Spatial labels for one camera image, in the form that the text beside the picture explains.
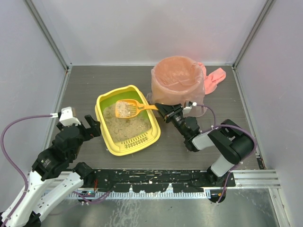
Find bin with pink bag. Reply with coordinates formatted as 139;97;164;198
146;56;206;105

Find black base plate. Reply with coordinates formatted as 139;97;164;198
83;169;226;193

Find orange litter scoop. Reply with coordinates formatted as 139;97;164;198
115;99;158;119

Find pink cloth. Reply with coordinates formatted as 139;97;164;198
198;62;226;95

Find aluminium frame rail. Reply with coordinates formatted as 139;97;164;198
26;169;281;190

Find yellow green litter box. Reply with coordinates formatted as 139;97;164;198
95;85;161;156

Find white slotted cable duct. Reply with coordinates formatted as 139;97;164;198
63;190;211;200

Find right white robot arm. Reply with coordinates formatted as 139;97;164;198
155;102;257;184

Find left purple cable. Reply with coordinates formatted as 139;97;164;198
0;113;112;227

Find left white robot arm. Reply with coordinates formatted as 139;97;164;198
0;115;101;227

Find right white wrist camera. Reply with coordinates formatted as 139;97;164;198
183;101;197;114

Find beige cat litter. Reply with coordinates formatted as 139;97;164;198
103;104;152;142

